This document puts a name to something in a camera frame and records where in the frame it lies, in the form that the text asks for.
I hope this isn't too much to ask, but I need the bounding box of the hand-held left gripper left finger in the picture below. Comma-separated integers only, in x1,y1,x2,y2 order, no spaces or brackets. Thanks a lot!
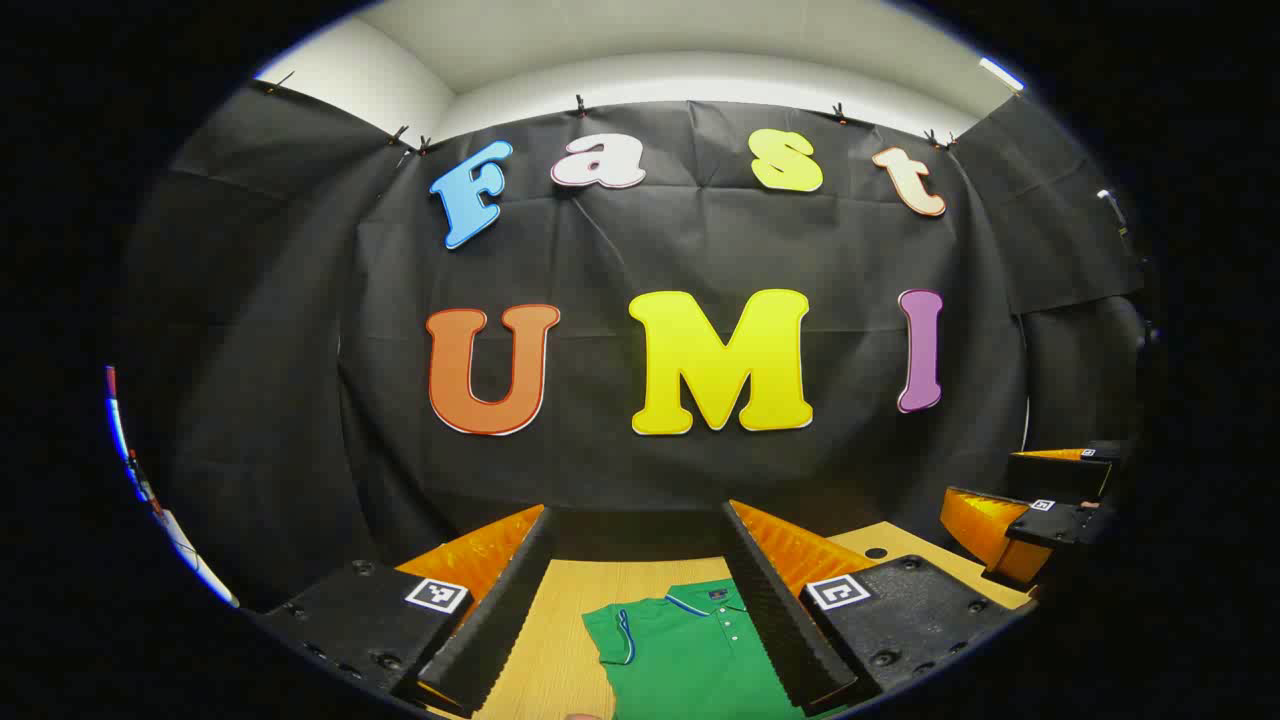
250,503,559,717

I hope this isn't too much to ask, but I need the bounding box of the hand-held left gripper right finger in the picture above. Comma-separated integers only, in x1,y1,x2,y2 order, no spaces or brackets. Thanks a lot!
720,498,1041,717

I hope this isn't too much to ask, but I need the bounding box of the green T-shirt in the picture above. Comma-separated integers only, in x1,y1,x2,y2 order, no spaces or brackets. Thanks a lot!
582,578,846,720

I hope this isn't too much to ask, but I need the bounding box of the row of black cloth clips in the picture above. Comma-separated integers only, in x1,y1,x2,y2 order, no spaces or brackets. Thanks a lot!
265,70,961,156

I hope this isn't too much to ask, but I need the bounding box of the black backdrop cloth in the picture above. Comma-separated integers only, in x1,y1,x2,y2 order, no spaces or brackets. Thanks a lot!
110,80,1151,611

